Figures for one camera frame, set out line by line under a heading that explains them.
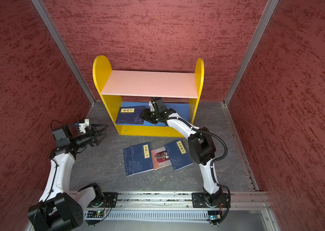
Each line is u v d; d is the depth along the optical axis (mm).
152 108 830
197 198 743
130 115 926
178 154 901
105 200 734
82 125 712
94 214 694
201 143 556
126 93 690
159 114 720
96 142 735
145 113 826
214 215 710
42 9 713
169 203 743
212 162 550
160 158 896
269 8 715
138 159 878
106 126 711
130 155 896
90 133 658
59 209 390
